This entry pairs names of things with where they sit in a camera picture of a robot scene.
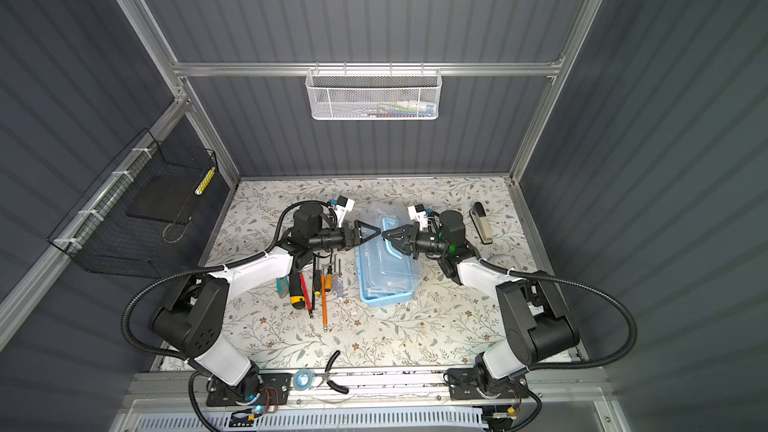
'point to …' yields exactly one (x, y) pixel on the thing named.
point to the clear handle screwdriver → (339, 283)
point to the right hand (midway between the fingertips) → (386, 242)
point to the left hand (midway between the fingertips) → (376, 234)
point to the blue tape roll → (302, 379)
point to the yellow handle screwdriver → (328, 278)
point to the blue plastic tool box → (384, 272)
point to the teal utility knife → (282, 286)
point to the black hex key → (314, 282)
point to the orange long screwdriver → (324, 304)
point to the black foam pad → (165, 198)
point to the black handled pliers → (337, 388)
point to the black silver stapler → (480, 221)
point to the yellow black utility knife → (297, 298)
